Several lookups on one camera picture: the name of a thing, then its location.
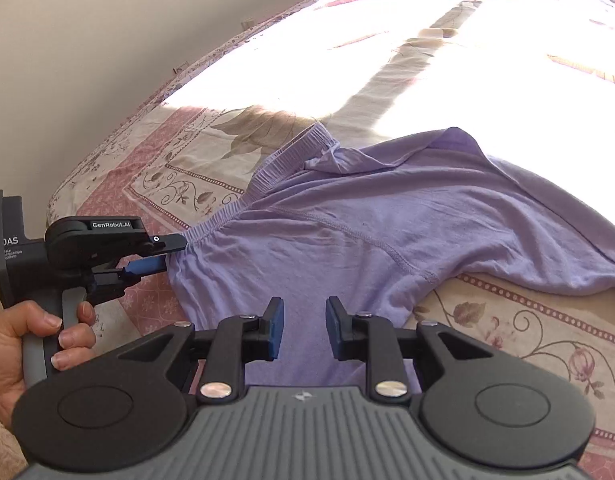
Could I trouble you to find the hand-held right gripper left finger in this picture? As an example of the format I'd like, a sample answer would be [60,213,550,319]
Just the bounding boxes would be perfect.
[115,296,286,406]

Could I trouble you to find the person's left hand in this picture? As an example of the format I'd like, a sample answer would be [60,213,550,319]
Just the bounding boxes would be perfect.
[0,301,97,432]

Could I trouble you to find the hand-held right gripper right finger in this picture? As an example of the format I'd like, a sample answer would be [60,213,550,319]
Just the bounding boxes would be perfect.
[325,296,493,404]

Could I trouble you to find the purple pants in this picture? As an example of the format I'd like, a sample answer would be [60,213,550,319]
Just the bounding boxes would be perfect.
[165,122,615,397]

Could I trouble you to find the floral bed sheet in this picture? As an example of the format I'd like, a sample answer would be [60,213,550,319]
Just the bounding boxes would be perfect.
[45,0,615,480]

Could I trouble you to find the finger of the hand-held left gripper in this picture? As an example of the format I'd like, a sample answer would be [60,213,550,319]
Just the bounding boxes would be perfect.
[138,233,188,255]
[92,258,167,307]

